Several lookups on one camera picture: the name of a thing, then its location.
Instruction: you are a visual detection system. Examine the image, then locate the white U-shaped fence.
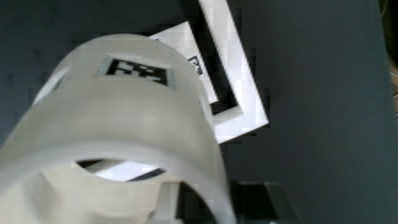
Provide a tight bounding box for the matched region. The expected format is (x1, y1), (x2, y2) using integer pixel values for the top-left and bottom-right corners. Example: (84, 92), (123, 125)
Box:
(200, 0), (269, 143)

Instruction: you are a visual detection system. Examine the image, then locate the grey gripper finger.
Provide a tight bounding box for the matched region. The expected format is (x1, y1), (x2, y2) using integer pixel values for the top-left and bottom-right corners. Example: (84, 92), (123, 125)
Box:
(232, 181), (301, 224)

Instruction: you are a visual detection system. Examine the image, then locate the white lamp base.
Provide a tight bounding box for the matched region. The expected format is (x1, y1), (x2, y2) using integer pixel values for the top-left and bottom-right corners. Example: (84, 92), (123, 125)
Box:
(150, 22), (219, 103)

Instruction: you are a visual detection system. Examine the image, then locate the white lamp shade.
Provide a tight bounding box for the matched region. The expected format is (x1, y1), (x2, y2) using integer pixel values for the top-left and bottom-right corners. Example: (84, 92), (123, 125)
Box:
(0, 34), (237, 224)

